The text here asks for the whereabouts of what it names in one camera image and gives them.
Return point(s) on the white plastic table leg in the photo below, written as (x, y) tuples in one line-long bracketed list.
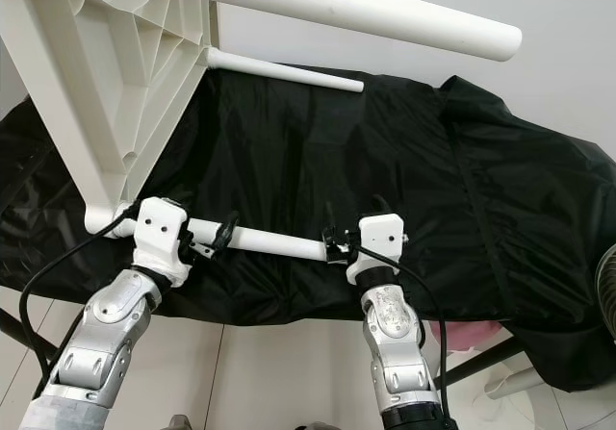
[(269, 240), (346, 7), (279, 67)]

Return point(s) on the white plastic table top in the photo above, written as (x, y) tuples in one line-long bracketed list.
[(77, 64)]

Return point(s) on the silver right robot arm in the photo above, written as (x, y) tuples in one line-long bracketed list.
[(390, 319)]

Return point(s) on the black cloth table cover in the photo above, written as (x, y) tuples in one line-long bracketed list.
[(491, 161)]

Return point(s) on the pink plastic stool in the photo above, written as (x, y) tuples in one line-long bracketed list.
[(467, 334)]

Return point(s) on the grey robot left foot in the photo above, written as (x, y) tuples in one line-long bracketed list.
[(181, 423)]

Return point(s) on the grey round fan grille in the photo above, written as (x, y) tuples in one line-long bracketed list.
[(608, 295)]

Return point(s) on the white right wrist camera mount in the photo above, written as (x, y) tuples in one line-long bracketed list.
[(380, 233)]

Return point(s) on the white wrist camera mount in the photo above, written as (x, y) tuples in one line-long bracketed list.
[(162, 228), (380, 233)]

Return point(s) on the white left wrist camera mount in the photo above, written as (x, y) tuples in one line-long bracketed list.
[(162, 228)]

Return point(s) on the black metal table frame leg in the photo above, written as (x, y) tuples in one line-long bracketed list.
[(481, 363), (27, 339)]

